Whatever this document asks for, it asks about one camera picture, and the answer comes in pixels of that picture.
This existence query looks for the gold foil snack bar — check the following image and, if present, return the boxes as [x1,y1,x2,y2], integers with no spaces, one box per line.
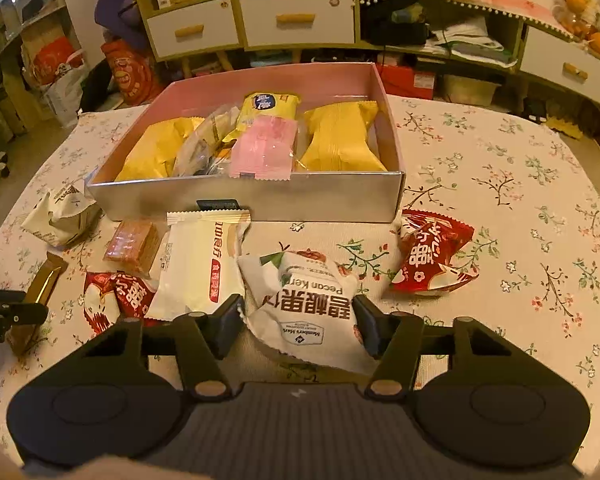
[6,252,68,356]

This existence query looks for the white long snack packet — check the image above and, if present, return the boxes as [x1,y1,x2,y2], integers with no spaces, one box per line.
[147,209,251,322]

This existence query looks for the white pecan kernel bag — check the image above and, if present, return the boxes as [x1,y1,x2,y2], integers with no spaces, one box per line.
[238,249,375,375]

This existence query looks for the red and white candy bag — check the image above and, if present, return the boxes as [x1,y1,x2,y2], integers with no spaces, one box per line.
[83,271,156,335]

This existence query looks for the white brown triangular snack pack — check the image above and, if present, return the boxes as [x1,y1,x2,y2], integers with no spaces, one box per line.
[21,183,100,248]

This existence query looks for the brown wafer snack packet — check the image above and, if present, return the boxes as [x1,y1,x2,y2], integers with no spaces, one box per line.
[104,220,161,275]

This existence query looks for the clear transparent snack packet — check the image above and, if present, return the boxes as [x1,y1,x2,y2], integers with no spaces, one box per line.
[172,105,239,177]

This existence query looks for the large yellow snack pack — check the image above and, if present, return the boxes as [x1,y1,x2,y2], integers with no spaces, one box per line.
[116,116,204,181]

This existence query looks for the pink snack packet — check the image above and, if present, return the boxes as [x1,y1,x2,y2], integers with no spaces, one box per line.
[228,116,298,181]

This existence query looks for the yellow chips bag blue logo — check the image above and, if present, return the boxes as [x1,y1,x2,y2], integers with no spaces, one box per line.
[223,92,301,143]

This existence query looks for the floral tablecloth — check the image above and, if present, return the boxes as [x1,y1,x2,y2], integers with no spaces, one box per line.
[0,96,600,471]

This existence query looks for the pink and silver cardboard box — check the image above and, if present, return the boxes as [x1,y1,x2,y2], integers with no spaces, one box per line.
[87,63,405,223]

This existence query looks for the orange red gift bag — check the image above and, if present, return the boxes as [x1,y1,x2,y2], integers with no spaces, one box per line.
[100,39,164,106]

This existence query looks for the wooden cabinet with white drawers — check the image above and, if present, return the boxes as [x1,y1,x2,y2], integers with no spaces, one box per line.
[136,0,600,104]

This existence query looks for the oranges on fruit stand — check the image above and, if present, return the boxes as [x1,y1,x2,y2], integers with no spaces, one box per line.
[552,0,600,55]

